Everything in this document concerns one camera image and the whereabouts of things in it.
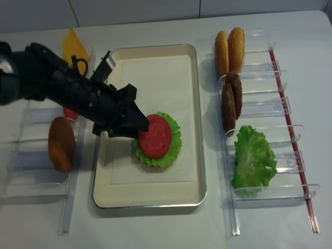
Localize red tomato slice in rack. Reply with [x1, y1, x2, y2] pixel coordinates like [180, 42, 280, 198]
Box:
[63, 107, 78, 121]

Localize clear acrylic rack right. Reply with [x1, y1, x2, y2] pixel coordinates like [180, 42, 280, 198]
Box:
[207, 30, 320, 238]

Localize bun half left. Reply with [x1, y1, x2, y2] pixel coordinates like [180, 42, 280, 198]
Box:
[214, 31, 229, 76]

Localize clear acrylic rack left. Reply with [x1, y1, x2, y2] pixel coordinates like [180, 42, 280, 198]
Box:
[1, 100, 87, 236]

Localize bun half right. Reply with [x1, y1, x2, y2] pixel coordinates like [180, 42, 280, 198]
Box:
[228, 26, 245, 73]

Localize large green lettuce leaf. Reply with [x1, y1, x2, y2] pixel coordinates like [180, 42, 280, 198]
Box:
[231, 126, 277, 190]

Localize green lettuce leaf on bun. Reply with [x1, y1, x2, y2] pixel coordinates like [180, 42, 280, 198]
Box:
[134, 112, 182, 169]

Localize red tomato slice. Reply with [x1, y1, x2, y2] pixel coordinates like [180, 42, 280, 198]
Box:
[138, 114, 172, 159]
[63, 107, 78, 121]

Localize clear acrylic rack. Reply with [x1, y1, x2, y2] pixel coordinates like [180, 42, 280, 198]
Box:
[1, 100, 87, 236]
[207, 30, 320, 238]

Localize brown meat patty rear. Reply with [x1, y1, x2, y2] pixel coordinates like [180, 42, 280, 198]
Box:
[225, 71, 242, 119]

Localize bun half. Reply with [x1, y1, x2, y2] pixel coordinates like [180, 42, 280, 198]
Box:
[214, 31, 229, 76]
[228, 26, 245, 73]

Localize cream metal tray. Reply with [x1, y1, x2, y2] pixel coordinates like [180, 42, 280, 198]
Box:
[93, 44, 206, 209]

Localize yellow cheese slice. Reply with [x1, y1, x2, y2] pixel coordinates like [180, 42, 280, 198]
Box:
[62, 28, 90, 67]

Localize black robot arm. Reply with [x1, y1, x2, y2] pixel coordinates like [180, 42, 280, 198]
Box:
[1, 42, 149, 139]

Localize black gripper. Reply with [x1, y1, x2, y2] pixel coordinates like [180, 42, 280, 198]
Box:
[51, 68, 149, 139]

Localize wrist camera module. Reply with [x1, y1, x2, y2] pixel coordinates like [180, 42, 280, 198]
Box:
[90, 51, 116, 82]

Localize brown meat patty front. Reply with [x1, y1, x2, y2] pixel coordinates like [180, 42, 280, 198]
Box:
[221, 83, 236, 132]

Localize brown meat patty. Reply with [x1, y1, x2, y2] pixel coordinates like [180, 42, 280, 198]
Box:
[221, 83, 236, 132]
[225, 71, 242, 119]

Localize white paper tray liner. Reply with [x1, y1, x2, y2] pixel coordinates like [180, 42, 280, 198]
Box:
[109, 56, 197, 184]

